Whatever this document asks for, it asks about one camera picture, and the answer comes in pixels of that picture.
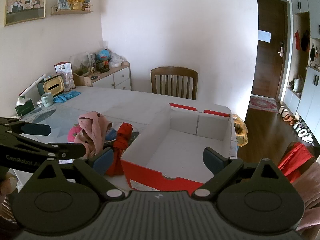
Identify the green tissue box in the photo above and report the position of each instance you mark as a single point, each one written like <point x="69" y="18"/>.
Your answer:
<point x="25" y="107"/>

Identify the printed table mat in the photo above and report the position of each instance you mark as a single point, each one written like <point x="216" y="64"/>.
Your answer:
<point x="50" y="116"/>

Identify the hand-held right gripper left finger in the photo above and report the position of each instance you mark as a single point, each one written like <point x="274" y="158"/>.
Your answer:
<point x="102" y="158"/>

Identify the yellow green tissue holder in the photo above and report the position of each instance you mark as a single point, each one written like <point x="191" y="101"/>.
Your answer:
<point x="52" y="86"/>

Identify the small photo frame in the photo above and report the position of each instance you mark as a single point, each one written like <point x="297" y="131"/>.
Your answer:
<point x="63" y="3"/>

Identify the red white cardboard box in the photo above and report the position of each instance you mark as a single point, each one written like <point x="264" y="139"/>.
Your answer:
<point x="175" y="152"/>

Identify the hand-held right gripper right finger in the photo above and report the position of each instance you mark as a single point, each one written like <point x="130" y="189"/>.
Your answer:
<point x="212" y="158"/>

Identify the wooden wall shelf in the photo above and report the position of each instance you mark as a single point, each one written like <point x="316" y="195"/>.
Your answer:
<point x="75" y="12"/>

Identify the blue globe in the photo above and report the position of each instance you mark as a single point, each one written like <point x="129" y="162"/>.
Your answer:
<point x="103" y="54"/>

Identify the pale green bag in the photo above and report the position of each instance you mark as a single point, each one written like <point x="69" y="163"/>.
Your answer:
<point x="298" y="84"/>

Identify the large framed family picture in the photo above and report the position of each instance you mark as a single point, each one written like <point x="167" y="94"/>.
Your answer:
<point x="25" y="0"/>

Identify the white wooden sideboard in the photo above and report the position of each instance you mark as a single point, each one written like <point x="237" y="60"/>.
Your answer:
<point x="122" y="76"/>

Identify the brown door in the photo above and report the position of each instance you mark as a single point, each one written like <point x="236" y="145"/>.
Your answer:
<point x="265" y="62"/>

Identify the blue gloves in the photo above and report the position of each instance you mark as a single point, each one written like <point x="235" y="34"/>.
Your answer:
<point x="66" y="97"/>

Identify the wooden slat-back chair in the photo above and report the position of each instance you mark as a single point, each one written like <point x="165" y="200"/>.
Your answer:
<point x="175" y="71"/>

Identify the pink fringed scarf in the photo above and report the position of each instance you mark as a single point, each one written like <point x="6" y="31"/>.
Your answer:
<point x="310" y="192"/>

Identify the pink knit hat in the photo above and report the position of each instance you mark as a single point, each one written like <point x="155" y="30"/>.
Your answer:
<point x="92" y="127"/>

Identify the green mug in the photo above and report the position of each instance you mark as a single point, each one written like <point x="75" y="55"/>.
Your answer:
<point x="47" y="100"/>

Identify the red cloth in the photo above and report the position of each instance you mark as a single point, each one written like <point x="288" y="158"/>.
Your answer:
<point x="120" y="142"/>

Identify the white plastic bag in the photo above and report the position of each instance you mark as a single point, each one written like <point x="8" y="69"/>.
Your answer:
<point x="116" y="60"/>

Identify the trash bin with yellow bag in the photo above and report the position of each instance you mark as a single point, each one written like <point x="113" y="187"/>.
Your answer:
<point x="241" y="130"/>

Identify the strawberry plush toy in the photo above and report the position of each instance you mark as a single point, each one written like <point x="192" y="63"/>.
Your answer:
<point x="73" y="133"/>

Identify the row of shoes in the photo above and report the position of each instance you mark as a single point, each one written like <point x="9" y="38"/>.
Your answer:
<point x="302" y="133"/>

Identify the glass terrarium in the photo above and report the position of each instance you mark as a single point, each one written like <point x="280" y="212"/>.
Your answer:
<point x="82" y="65"/>

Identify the white tube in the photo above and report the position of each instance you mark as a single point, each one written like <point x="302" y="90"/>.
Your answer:
<point x="32" y="85"/>

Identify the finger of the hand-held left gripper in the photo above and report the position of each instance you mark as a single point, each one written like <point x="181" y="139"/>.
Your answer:
<point x="67" y="152"/>
<point x="35" y="129"/>

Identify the clear glass tumbler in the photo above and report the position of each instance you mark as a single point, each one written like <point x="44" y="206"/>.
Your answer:
<point x="68" y="83"/>

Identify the dark glass jar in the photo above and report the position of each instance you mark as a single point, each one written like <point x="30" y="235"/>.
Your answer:
<point x="102" y="66"/>

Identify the red garment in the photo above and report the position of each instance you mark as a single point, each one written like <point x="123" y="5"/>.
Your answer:
<point x="292" y="160"/>

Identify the red desk calendar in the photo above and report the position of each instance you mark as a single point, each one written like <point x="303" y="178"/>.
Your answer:
<point x="62" y="68"/>

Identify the tall white cabinet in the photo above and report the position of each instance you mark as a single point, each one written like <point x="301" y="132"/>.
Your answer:
<point x="310" y="92"/>

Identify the red patterned rug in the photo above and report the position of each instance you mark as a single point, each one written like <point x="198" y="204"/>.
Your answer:
<point x="262" y="103"/>

